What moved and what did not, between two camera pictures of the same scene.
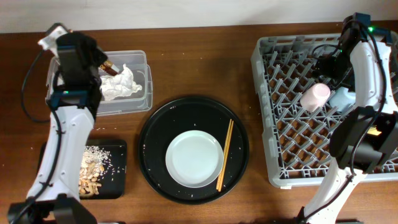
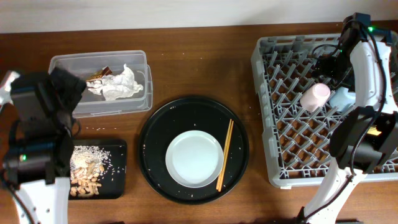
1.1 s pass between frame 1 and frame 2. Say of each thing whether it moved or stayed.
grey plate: stayed
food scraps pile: stayed
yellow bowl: stayed
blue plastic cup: stayed
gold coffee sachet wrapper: moved
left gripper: moved
